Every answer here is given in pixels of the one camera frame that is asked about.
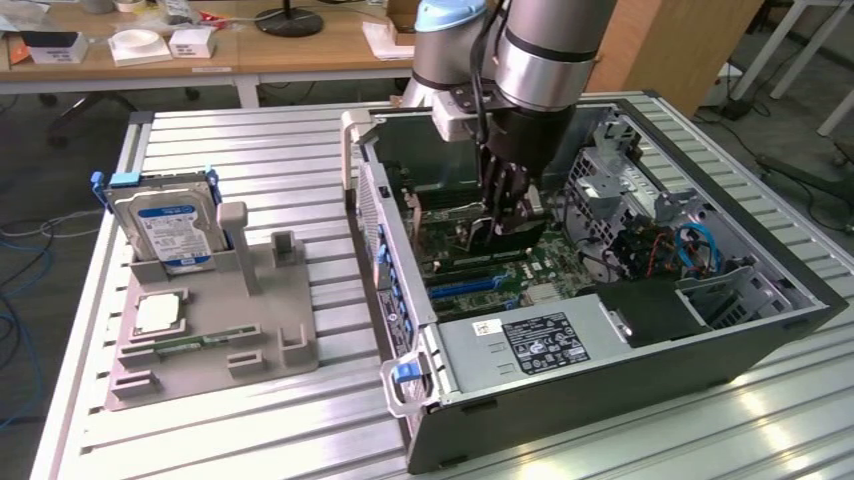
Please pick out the white table frame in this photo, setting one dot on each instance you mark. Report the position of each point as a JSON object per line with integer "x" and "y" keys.
{"x": 809, "y": 50}

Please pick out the open black PC case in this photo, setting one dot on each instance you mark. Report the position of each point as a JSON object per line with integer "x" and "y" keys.
{"x": 600, "y": 400}

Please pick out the black plastic shroud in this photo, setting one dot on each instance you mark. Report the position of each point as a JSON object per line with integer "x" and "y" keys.
{"x": 656, "y": 312}

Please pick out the hard disk with blue carrier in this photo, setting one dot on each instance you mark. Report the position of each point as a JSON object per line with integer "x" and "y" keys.
{"x": 169, "y": 230}

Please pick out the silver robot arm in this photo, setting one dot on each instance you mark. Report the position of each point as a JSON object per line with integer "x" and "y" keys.
{"x": 547, "y": 60}

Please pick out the black RAM slot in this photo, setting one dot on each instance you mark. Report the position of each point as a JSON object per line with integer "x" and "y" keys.
{"x": 440, "y": 185}
{"x": 440, "y": 196}
{"x": 440, "y": 190}

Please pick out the green RAM stick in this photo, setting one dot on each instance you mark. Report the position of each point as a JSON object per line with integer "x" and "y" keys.
{"x": 200, "y": 342}

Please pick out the graphics card with metal bracket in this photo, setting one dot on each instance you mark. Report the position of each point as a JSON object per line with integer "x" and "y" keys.
{"x": 480, "y": 235}

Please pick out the white paper stack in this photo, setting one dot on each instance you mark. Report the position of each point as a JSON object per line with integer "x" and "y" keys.
{"x": 394, "y": 47}

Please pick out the black round lamp base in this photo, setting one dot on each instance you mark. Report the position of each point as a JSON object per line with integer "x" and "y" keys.
{"x": 290, "y": 25}

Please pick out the wooden desk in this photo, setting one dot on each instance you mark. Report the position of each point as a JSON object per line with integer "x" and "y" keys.
{"x": 87, "y": 72}

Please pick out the silver chipset heatsink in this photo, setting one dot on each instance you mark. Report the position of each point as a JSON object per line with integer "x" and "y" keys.
{"x": 547, "y": 295}

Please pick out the grey power supply unit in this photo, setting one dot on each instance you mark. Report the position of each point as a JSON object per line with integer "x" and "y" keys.
{"x": 467, "y": 360}

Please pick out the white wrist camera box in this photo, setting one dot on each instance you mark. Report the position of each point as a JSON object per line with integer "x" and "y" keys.
{"x": 454, "y": 122}

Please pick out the grey parts rack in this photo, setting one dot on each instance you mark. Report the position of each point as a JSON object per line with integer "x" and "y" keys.
{"x": 220, "y": 310}

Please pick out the small orange box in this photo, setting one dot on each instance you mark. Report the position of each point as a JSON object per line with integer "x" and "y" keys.
{"x": 19, "y": 54}

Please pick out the black office chair base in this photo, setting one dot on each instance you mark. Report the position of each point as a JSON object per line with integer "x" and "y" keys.
{"x": 810, "y": 177}
{"x": 73, "y": 107}

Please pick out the small white box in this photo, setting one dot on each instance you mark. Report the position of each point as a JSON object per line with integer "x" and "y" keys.
{"x": 189, "y": 45}

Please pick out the silver CPU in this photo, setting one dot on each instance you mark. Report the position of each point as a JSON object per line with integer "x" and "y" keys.
{"x": 160, "y": 312}

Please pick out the metal disk bay cage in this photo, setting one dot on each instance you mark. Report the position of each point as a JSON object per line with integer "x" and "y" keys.
{"x": 596, "y": 187}
{"x": 727, "y": 300}

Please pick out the wooden cabinet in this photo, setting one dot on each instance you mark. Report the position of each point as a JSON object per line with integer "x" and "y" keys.
{"x": 667, "y": 50}

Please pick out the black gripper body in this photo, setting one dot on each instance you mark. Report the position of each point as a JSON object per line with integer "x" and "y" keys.
{"x": 530, "y": 135}

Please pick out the blue expansion slot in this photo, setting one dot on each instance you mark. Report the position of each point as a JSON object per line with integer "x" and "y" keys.
{"x": 467, "y": 288}

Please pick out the grey metal cup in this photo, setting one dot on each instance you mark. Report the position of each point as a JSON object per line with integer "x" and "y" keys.
{"x": 97, "y": 5}

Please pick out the green motherboard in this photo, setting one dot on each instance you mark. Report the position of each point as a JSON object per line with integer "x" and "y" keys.
{"x": 550, "y": 260}

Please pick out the brown cardboard box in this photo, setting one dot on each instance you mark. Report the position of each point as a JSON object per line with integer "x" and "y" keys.
{"x": 400, "y": 15}

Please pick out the blue case release latch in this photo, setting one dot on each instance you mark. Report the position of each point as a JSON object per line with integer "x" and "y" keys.
{"x": 404, "y": 374}

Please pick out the white box with black lid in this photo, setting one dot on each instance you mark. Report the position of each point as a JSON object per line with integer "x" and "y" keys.
{"x": 56, "y": 52}

